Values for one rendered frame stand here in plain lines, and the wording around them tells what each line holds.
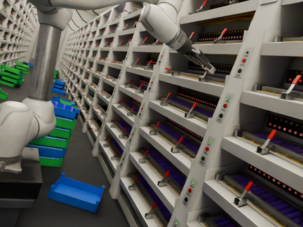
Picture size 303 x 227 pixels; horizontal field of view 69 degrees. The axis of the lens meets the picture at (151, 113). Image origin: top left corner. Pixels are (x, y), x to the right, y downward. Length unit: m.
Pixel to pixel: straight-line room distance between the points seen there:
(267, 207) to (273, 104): 0.33
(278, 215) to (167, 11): 0.82
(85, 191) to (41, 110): 0.70
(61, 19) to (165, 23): 0.55
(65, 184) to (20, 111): 0.76
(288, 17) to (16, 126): 1.16
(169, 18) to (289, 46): 0.45
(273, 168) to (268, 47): 0.43
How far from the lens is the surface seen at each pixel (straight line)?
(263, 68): 0.97
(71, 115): 1.74
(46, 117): 1.23
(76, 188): 1.66
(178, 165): 1.08
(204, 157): 0.94
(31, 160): 1.27
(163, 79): 1.41
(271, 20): 0.98
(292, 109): 0.79
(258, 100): 0.86
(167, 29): 0.95
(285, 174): 0.76
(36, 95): 1.23
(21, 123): 1.07
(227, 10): 1.21
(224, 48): 1.08
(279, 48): 0.90
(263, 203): 0.86
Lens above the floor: 0.82
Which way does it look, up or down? 6 degrees down
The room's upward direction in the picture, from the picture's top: 21 degrees clockwise
